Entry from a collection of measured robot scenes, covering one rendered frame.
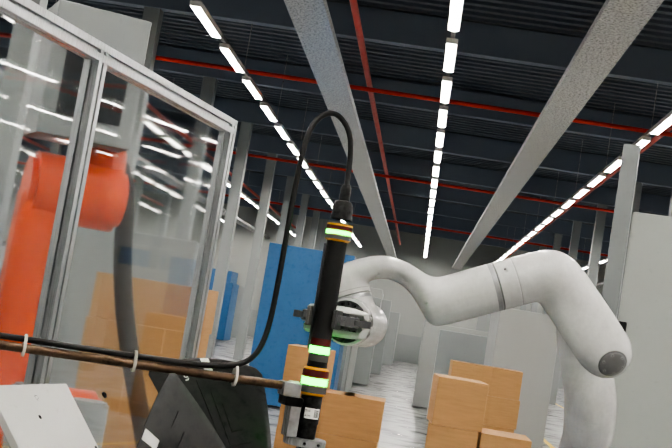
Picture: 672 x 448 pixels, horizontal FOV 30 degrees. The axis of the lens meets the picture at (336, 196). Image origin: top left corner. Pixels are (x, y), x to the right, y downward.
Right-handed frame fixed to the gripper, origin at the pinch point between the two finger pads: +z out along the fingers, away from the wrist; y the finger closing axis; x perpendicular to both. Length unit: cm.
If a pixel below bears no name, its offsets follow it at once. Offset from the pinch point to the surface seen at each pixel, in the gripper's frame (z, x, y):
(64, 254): -42, 4, 70
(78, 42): -31, 48, 70
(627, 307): -179, 18, -43
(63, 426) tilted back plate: 9.1, -24.5, 38.2
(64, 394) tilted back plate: 3.2, -20.0, 41.9
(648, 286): -179, 25, -48
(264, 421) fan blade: -2.3, -18.6, 7.8
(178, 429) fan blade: 31.2, -18.9, 10.0
